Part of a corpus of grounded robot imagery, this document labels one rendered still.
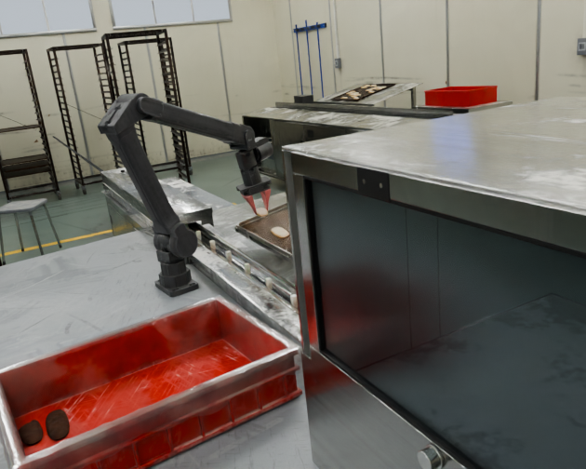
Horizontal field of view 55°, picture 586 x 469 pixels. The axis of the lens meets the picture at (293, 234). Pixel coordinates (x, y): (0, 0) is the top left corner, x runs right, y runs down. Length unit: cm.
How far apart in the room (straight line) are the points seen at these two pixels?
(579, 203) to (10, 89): 822
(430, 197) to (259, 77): 883
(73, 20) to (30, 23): 53
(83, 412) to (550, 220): 93
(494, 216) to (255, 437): 65
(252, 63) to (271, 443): 850
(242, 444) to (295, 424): 10
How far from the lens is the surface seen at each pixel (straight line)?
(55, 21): 853
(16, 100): 846
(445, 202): 48
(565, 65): 533
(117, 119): 144
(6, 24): 848
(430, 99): 520
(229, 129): 168
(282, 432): 99
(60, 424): 113
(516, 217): 43
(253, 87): 925
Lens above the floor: 141
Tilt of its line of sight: 18 degrees down
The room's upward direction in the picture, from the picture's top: 6 degrees counter-clockwise
